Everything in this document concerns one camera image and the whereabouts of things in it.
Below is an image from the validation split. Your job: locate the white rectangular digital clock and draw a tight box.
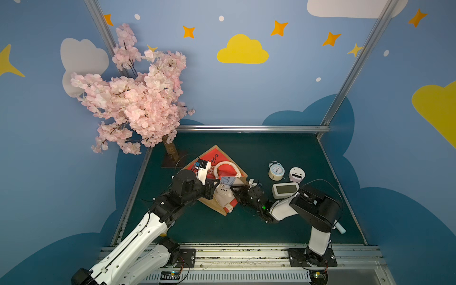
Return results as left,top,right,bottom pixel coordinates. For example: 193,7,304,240
272,182,299,200

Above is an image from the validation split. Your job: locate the blue twin bell alarm clock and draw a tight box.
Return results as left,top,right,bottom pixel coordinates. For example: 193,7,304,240
268,161,286,181

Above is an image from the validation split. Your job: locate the white round smiley alarm clock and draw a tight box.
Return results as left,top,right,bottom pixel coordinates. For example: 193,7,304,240
289,167,306,184

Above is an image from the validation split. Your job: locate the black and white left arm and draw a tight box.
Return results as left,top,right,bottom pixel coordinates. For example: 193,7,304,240
71,169,220,285

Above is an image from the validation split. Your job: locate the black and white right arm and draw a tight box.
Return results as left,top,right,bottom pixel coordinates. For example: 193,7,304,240
232,182,343,268

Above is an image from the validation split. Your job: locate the white box clock in bag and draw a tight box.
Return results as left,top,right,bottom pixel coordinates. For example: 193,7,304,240
214,184,238,213

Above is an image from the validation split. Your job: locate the brown artificial tree trunk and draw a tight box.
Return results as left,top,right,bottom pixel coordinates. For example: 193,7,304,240
162,135,179,162

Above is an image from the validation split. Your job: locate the small green circuit board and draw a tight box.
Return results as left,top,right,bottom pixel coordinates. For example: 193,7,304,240
159,271,181,283

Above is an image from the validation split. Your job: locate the pink cherry blossom foliage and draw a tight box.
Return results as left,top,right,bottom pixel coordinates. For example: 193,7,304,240
71,23,195,155

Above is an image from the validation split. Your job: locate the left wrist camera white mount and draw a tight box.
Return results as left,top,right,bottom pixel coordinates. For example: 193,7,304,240
194,159,211,185

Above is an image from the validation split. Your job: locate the horizontal aluminium frame rail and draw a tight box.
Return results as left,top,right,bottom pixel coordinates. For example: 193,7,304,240
177,125,330,134

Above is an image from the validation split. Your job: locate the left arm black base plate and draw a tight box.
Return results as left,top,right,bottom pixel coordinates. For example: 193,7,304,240
166,248,196,268

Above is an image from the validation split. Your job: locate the front aluminium mounting rail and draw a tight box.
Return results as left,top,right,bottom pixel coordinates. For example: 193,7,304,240
87,243,396,285

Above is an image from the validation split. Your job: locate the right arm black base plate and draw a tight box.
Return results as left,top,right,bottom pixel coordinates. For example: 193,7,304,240
287,248,338,268

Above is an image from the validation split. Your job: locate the left aluminium frame post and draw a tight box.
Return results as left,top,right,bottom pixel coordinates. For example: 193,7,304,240
84,0,116,59

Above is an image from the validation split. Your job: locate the aluminium frame post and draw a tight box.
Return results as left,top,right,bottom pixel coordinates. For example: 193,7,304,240
320,0,400,133
84,0,116,59

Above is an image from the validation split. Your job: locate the right aluminium frame post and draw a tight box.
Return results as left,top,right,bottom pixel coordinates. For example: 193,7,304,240
320,0,400,133

